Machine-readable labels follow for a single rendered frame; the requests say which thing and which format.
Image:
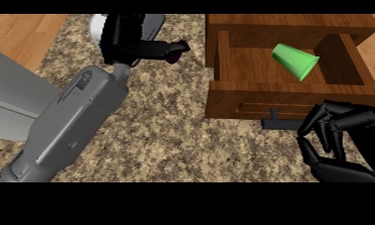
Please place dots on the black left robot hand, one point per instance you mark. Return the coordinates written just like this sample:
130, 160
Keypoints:
121, 42

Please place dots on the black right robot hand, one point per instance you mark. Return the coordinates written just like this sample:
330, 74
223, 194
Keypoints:
341, 169

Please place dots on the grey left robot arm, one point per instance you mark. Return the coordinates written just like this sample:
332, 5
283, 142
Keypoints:
72, 113

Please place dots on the brown wooden drawer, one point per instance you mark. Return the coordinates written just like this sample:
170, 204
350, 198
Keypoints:
248, 65
229, 98

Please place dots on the brown wooden drawer front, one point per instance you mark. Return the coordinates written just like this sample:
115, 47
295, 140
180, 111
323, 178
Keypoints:
229, 98

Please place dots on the green cup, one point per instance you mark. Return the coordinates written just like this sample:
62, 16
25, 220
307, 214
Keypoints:
295, 60

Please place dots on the white rounded object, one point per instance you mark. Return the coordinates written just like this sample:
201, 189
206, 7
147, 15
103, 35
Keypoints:
96, 25

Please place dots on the grey flat object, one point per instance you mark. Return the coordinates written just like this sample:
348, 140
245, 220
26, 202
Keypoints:
152, 25

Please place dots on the dark purple object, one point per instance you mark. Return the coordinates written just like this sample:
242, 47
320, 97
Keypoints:
172, 58

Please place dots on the grey appliance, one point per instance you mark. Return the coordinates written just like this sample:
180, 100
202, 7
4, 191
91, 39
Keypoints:
22, 96

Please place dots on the brown wooden cabinet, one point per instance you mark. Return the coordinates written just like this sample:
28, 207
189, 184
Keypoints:
288, 25

